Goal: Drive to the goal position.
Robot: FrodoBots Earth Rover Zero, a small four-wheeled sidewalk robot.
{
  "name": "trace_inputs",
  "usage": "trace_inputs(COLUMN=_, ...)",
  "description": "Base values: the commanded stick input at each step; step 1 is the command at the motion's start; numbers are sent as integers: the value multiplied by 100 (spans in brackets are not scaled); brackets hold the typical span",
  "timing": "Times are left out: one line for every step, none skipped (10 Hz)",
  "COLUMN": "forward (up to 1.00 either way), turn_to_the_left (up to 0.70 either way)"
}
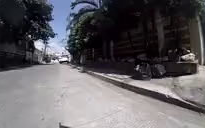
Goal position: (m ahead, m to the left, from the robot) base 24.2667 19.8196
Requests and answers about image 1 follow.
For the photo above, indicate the robot's own part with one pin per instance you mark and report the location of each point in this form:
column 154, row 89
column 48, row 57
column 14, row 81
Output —
column 62, row 126

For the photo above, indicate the trees with palm fronds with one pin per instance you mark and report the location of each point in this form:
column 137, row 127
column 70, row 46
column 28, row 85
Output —
column 90, row 30

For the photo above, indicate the white vehicle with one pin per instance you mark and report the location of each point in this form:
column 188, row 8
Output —
column 63, row 59

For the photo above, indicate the dark boundary wall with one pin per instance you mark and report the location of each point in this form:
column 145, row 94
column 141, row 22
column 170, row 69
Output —
column 6, row 55

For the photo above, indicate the concrete planter box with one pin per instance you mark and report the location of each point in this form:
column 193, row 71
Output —
column 181, row 67

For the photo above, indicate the dark kerb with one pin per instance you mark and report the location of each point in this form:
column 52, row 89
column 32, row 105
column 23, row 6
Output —
column 150, row 93

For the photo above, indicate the white bag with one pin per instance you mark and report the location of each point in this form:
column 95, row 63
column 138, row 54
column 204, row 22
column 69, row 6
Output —
column 188, row 57

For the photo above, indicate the dark leafy trees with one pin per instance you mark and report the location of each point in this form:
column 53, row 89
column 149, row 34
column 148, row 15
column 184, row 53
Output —
column 23, row 16

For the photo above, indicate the grey concrete road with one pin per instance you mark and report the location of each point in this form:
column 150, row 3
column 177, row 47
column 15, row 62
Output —
column 56, row 93

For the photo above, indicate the black rubbish bag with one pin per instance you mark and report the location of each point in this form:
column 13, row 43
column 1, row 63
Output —
column 158, row 70
column 142, row 71

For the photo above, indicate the slatted fence with posts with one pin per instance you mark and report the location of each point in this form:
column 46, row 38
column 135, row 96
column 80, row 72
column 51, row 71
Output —
column 136, row 43

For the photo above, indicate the raised concrete pavement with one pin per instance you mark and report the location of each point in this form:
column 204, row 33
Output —
column 190, row 87

